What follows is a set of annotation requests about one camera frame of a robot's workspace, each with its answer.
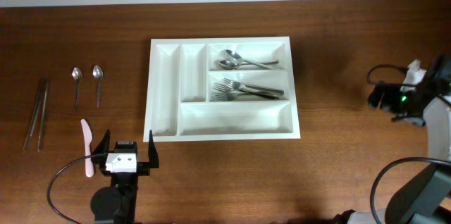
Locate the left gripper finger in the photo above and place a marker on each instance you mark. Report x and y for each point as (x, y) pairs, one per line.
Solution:
(100, 153)
(152, 153)

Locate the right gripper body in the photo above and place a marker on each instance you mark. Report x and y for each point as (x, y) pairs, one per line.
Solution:
(382, 99)

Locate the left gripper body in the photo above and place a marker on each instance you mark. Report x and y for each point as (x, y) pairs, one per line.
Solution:
(141, 169)

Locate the silver fork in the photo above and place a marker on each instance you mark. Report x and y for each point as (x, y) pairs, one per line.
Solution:
(225, 89)
(231, 96)
(242, 86)

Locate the large silver spoon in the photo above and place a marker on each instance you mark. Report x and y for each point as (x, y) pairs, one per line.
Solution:
(236, 58)
(229, 65)

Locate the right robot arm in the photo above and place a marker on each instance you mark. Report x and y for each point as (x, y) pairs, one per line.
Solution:
(419, 200)

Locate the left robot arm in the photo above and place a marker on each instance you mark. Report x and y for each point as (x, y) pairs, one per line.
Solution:
(116, 203)

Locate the white plastic butter knife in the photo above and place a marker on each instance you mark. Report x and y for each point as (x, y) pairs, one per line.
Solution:
(87, 136)

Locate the right small teaspoon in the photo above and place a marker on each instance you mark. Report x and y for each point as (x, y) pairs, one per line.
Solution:
(99, 76)

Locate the small teaspoon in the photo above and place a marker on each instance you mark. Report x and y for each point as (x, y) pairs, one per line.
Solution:
(99, 76)
(77, 76)

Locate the white plastic cutlery tray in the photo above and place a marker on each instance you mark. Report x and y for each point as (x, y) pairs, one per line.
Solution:
(180, 83)

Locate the left small teaspoon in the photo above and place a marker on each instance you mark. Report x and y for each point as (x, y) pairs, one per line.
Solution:
(77, 76)

